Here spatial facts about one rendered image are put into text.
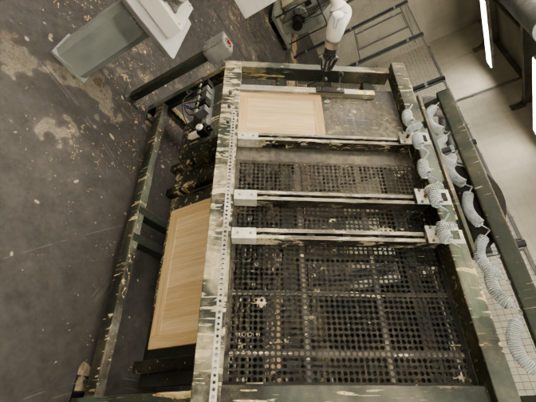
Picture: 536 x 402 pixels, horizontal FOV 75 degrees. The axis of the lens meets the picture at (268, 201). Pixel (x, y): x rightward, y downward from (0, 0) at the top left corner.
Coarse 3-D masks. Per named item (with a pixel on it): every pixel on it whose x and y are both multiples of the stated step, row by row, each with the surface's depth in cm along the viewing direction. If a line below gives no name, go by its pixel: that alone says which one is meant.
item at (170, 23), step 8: (144, 0) 192; (152, 0) 191; (160, 0) 192; (152, 8) 195; (160, 8) 194; (168, 8) 197; (184, 8) 214; (192, 8) 223; (152, 16) 198; (160, 16) 198; (168, 16) 197; (176, 16) 203; (184, 16) 211; (160, 24) 201; (168, 24) 201; (176, 24) 200; (168, 32) 204; (176, 32) 204
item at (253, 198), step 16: (240, 192) 190; (256, 192) 190; (272, 192) 191; (288, 192) 192; (304, 192) 192; (320, 192) 193; (416, 192) 192; (352, 208) 196; (368, 208) 196; (384, 208) 196; (400, 208) 196; (416, 208) 196
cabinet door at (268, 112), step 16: (240, 96) 240; (256, 96) 241; (272, 96) 242; (288, 96) 243; (304, 96) 244; (320, 96) 245; (240, 112) 231; (256, 112) 233; (272, 112) 234; (288, 112) 234; (304, 112) 235; (320, 112) 236; (240, 128) 223; (256, 128) 225; (272, 128) 225; (288, 128) 226; (304, 128) 227; (320, 128) 227
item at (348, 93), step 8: (240, 88) 242; (248, 88) 242; (256, 88) 243; (264, 88) 243; (272, 88) 244; (280, 88) 244; (288, 88) 245; (296, 88) 245; (304, 88) 246; (312, 88) 246; (328, 96) 247; (336, 96) 247; (344, 96) 247; (352, 96) 247; (360, 96) 247; (368, 96) 247
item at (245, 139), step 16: (416, 128) 205; (240, 144) 216; (256, 144) 216; (272, 144) 216; (288, 144) 216; (304, 144) 216; (320, 144) 216; (336, 144) 216; (352, 144) 216; (368, 144) 216; (384, 144) 216; (400, 144) 217
